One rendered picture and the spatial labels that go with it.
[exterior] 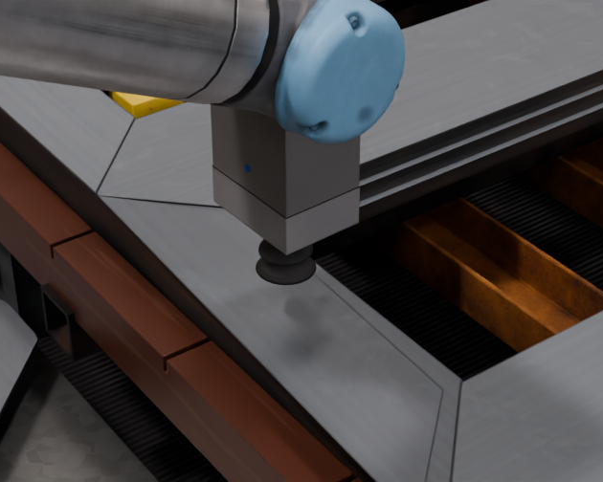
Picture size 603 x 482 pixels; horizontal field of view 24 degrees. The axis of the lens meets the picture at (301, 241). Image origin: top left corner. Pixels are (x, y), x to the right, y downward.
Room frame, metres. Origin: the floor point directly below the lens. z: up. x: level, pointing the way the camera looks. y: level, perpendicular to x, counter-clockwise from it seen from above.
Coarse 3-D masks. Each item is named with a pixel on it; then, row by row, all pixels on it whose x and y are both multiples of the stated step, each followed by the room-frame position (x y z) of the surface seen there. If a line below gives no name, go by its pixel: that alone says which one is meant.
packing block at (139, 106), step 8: (112, 96) 1.24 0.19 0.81; (120, 96) 1.22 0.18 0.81; (128, 96) 1.22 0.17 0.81; (136, 96) 1.22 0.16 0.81; (144, 96) 1.22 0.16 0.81; (120, 104) 1.22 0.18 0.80; (128, 104) 1.21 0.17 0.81; (136, 104) 1.21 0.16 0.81; (144, 104) 1.21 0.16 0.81; (152, 104) 1.22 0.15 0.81; (160, 104) 1.22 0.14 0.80; (168, 104) 1.23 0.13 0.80; (176, 104) 1.23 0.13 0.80; (128, 112) 1.21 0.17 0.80; (136, 112) 1.20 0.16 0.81; (144, 112) 1.21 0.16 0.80; (152, 112) 1.22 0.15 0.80
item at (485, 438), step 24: (480, 408) 0.70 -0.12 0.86; (456, 432) 0.68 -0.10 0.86; (480, 432) 0.68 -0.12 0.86; (504, 432) 0.68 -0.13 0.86; (456, 456) 0.66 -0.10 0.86; (480, 456) 0.66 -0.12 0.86; (504, 456) 0.66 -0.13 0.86; (528, 456) 0.66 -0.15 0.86; (552, 456) 0.66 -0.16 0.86; (480, 480) 0.63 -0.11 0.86; (504, 480) 0.63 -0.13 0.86; (528, 480) 0.63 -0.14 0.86; (552, 480) 0.63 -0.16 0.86; (576, 480) 0.63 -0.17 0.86
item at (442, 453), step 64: (384, 0) 1.44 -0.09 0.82; (0, 128) 1.12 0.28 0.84; (512, 128) 1.11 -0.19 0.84; (576, 128) 1.15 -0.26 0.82; (64, 192) 1.02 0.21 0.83; (384, 192) 1.02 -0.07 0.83; (128, 256) 0.93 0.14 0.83; (192, 320) 0.85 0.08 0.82; (384, 320) 0.80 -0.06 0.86; (448, 384) 0.73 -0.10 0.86; (448, 448) 0.67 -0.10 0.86
